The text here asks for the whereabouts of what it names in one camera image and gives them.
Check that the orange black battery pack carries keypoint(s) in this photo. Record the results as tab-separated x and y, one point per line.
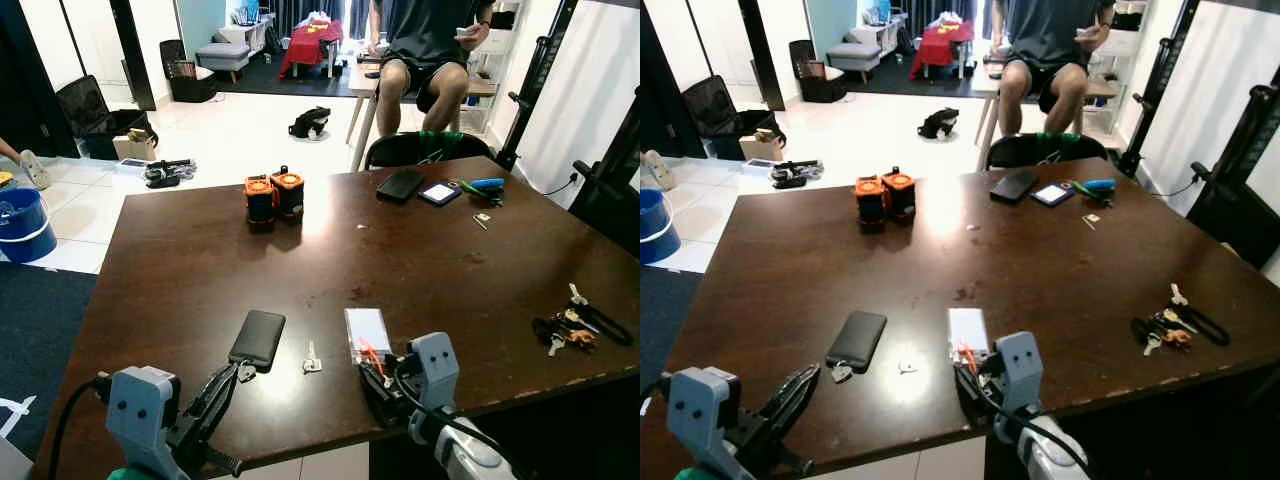
290	195
899	195
260	205
869	205

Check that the dark brown wooden table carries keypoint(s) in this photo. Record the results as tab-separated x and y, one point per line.
1020	270
400	270

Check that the black basket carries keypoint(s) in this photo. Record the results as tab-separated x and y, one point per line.
815	80
185	80

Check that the blue green hand tool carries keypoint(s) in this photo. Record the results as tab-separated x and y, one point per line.
485	185
1095	186

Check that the red cloth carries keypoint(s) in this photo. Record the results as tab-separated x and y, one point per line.
940	48
310	48

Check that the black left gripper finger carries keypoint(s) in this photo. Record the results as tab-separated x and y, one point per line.
208	402
782	402
800	402
225	400

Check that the black wallet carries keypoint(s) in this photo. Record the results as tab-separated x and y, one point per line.
400	185
1014	186

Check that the black chair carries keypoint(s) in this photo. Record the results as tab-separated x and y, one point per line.
1045	150
425	150

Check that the small silver key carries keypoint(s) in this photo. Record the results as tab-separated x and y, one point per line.
907	368
312	362

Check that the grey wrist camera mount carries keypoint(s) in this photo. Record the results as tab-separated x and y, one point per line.
1020	365
140	410
435	365
697	410

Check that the clear key pouch orange tag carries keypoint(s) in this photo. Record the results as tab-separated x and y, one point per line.
366	328
968	328

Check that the black tripod pole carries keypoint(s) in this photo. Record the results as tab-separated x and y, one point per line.
1160	85
537	75

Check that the grey ottoman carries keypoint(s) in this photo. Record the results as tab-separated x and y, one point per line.
853	55
222	55

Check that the cardboard box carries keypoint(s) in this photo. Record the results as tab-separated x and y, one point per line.
760	148
135	148

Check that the small white tag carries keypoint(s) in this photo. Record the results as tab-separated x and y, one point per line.
482	221
1091	221

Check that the person's forearm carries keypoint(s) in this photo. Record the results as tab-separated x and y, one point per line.
8	152

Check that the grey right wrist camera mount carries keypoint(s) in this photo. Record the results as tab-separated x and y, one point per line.
435	365
1020	365

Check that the white slipper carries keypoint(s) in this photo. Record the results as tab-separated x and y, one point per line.
35	170
659	170

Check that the blue framed card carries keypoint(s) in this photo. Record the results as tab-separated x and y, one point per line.
440	194
1052	195

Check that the white panel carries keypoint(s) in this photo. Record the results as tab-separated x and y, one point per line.
590	90
1215	90

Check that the light wooden table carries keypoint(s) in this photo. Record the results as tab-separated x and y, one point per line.
362	85
988	85

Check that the blue bucket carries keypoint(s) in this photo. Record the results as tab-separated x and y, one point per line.
655	230
25	230

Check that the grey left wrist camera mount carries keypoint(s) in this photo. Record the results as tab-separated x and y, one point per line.
140	410
697	410

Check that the black stand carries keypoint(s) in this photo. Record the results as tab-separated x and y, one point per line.
610	200
1235	200

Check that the seated person in dark shirt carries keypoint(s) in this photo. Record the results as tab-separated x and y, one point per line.
425	30
1050	30

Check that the open black suitcase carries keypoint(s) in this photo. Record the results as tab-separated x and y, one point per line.
712	110
85	110

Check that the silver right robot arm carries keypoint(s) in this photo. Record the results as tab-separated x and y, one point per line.
475	462
1055	460

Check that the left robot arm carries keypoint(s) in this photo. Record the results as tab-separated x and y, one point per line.
130	474
700	474

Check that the white shelf unit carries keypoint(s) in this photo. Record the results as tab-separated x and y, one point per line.
497	60
1120	60

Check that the black bag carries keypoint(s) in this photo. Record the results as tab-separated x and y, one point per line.
938	123
310	123

